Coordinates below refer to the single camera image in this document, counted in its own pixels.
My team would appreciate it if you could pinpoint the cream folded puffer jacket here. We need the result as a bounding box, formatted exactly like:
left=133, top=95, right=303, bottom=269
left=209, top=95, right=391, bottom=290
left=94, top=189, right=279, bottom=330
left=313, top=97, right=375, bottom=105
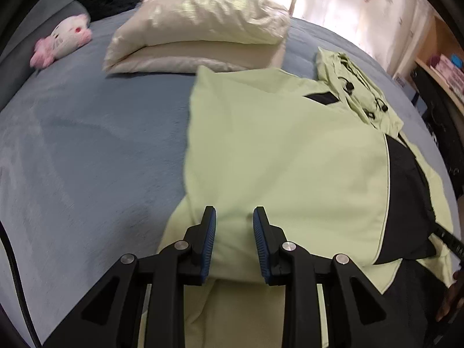
left=103, top=0, right=291, bottom=74

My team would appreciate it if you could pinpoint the person's right hand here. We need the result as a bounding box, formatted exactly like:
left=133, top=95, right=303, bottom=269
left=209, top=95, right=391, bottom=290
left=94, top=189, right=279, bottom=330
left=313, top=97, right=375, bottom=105
left=437, top=271, right=464, bottom=322

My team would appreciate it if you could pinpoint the black cable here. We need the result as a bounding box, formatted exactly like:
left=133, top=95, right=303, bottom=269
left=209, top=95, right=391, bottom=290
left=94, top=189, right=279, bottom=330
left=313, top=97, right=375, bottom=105
left=0, top=221, right=41, bottom=347

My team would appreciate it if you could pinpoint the white and pink cat plush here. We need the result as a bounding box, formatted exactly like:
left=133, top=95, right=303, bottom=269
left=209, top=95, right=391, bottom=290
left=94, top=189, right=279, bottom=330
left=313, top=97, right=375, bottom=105
left=30, top=13, right=93, bottom=69

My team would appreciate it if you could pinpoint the stack of pink boxes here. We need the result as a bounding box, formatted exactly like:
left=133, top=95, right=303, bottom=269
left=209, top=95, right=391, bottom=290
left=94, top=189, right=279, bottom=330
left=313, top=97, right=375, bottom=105
left=428, top=54, right=464, bottom=91

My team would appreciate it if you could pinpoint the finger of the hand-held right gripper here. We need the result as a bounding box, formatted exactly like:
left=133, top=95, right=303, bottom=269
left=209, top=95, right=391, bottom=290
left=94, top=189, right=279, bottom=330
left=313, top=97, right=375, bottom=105
left=432, top=223, right=464, bottom=262

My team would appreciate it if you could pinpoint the green and black hooded jacket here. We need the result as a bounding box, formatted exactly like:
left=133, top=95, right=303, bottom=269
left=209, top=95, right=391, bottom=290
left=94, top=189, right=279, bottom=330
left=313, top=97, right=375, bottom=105
left=139, top=47, right=459, bottom=348

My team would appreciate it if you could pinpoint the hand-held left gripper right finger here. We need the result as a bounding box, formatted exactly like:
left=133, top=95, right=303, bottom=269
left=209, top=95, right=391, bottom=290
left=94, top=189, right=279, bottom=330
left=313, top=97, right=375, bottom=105
left=253, top=206, right=431, bottom=348

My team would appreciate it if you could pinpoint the white and blue carton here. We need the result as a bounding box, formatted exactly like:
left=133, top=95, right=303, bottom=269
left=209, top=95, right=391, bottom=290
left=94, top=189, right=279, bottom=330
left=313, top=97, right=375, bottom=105
left=393, top=74, right=417, bottom=93

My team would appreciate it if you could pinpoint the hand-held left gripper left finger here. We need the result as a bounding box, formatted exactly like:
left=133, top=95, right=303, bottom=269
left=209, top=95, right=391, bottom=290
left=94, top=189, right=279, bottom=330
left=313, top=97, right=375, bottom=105
left=43, top=205, right=217, bottom=348

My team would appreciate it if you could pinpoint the wooden shelf unit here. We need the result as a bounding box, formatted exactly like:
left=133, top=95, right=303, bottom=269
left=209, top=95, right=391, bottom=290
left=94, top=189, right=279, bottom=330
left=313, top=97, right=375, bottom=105
left=413, top=11, right=464, bottom=106

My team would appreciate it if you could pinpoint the black bag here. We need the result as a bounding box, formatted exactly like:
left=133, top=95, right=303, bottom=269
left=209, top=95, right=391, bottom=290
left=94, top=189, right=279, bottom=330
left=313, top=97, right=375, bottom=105
left=409, top=69, right=464, bottom=196

